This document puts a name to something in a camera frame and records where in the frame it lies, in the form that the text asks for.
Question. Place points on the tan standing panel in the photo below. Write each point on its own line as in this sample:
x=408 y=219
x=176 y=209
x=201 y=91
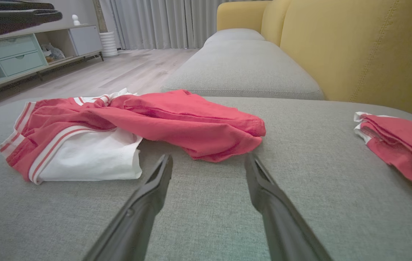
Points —
x=100 y=16

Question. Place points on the grey bundle in cabinet shelf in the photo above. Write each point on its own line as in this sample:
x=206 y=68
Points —
x=53 y=52

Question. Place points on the deep mint green drawer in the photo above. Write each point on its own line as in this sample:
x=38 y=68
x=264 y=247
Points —
x=23 y=63

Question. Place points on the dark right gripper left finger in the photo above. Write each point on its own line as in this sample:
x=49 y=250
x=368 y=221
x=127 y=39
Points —
x=137 y=221

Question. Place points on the red white basketball jersey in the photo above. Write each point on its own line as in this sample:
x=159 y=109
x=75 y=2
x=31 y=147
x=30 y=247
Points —
x=177 y=119

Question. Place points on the small grey sofa seat cushion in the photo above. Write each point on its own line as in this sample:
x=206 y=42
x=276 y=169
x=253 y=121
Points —
x=234 y=35

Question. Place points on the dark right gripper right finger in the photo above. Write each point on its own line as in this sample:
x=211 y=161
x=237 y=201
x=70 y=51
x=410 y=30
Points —
x=282 y=228

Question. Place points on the yellow sofa end backrest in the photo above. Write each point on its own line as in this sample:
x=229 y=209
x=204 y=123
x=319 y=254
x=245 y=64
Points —
x=238 y=16

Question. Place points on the shallow mint green drawer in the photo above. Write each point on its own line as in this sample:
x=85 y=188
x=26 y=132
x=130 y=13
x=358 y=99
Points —
x=13 y=46

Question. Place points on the narrow yellow sofa backrest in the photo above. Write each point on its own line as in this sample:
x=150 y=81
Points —
x=273 y=21

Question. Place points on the large grey sofa seat cushion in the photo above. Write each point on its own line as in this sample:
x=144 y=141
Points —
x=209 y=203

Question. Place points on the small white figurine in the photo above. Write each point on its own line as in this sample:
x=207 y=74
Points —
x=76 y=20

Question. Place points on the grey pleated curtain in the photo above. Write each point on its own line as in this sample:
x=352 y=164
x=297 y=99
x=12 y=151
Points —
x=162 y=23

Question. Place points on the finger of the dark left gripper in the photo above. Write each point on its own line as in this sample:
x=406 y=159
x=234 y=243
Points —
x=17 y=20
x=10 y=4

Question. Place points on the white ribbed floor vase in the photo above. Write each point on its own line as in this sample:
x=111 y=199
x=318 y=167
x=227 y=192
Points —
x=109 y=44

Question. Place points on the wide yellow sofa backrest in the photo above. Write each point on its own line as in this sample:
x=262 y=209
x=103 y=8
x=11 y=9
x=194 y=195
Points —
x=365 y=50

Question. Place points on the white cabinet door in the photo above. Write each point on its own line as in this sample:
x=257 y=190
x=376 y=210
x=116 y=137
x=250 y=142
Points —
x=85 y=40

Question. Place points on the low white tv cabinet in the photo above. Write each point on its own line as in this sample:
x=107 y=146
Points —
x=57 y=63

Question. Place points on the medium grey sofa seat cushion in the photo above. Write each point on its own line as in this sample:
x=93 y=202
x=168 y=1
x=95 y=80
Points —
x=242 y=69

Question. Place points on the red shorts with white stripe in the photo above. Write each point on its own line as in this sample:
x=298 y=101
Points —
x=405 y=152

